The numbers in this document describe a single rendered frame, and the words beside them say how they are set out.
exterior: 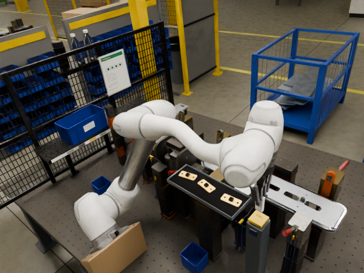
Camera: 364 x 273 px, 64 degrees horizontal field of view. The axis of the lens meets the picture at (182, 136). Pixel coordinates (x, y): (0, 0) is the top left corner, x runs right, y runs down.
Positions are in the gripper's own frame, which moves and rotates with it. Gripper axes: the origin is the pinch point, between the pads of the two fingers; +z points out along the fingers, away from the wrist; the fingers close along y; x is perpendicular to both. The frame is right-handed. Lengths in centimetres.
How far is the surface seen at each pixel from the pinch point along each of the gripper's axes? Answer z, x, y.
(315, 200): 24.2, -8.3, 37.8
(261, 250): 22.9, -3.4, -2.3
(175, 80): 117, 316, 257
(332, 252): 54, -21, 39
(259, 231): 10.6, -2.3, -3.3
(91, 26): -11, 291, 111
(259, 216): 8.2, 0.1, 0.8
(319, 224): 23.9, -15.5, 25.0
